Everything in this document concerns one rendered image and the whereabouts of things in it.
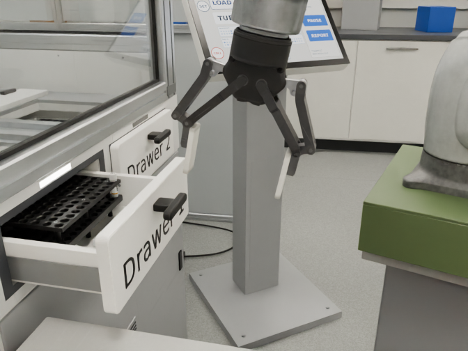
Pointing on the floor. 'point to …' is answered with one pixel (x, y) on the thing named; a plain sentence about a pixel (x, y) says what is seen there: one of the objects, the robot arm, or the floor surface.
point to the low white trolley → (107, 339)
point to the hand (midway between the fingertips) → (233, 175)
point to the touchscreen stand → (259, 246)
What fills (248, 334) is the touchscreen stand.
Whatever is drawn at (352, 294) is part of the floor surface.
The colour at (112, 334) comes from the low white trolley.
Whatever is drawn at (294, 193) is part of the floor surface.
